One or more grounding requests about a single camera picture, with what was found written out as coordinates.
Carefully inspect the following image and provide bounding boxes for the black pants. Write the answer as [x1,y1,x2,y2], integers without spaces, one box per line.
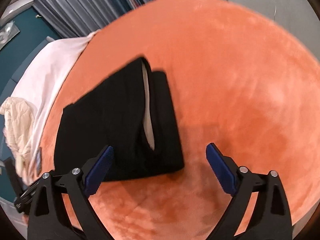
[54,57,184,181]

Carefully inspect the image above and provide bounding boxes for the cream quilted comforter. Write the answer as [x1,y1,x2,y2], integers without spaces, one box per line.
[1,97,37,185]

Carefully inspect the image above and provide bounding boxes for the white bed sheet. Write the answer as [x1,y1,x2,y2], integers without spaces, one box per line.
[11,31,98,185]

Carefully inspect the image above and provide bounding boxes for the orange plush bed blanket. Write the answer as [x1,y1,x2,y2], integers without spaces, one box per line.
[41,0,319,239]

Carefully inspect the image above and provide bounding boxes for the teal upholstered headboard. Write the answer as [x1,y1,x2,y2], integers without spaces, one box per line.
[1,7,61,202]

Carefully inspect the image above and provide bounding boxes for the white air conditioner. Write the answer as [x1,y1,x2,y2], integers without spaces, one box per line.
[0,0,34,26]

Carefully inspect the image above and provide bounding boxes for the silver wall art panel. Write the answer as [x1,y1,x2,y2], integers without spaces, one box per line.
[0,21,20,50]

